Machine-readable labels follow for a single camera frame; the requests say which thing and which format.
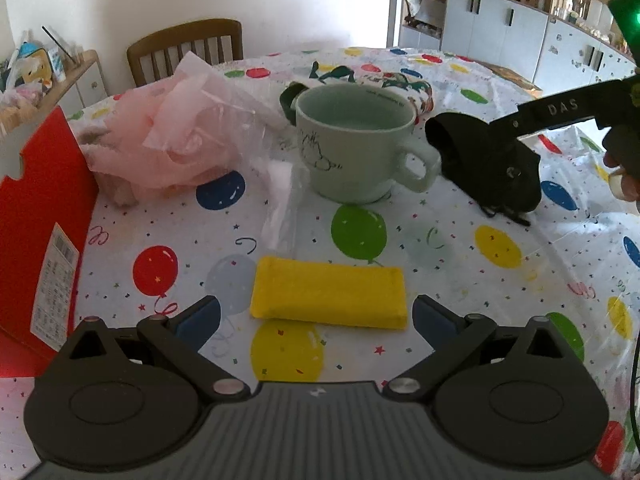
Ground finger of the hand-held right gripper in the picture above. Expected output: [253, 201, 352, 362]
[492, 103, 533, 137]

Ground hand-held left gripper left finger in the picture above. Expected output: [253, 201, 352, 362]
[69, 295, 252, 404]

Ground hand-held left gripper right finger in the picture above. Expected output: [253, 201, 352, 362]
[382, 295, 567, 400]

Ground yellow cloth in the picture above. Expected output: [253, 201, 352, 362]
[249, 256, 408, 331]

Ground red cardboard box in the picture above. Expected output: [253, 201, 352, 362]
[0, 105, 101, 378]

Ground person's right hand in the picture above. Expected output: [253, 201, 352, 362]
[603, 152, 640, 203]

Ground balloon print tablecloth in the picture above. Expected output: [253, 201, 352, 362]
[65, 47, 640, 480]

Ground beige paper bag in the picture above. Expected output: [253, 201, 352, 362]
[404, 0, 447, 32]

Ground pale green mug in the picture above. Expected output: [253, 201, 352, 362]
[293, 85, 442, 205]

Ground clear plastic bag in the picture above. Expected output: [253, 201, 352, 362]
[200, 72, 306, 261]

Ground pink plastic bag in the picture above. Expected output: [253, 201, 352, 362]
[82, 51, 241, 207]

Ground white cabinet with wooden top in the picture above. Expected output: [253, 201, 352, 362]
[0, 49, 109, 133]

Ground brown wooden chair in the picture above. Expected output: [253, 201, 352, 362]
[126, 18, 244, 88]

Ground clutter pile on cabinet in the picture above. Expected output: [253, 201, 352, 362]
[0, 25, 87, 98]

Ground white wall cabinet unit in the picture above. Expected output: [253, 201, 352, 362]
[397, 0, 640, 92]

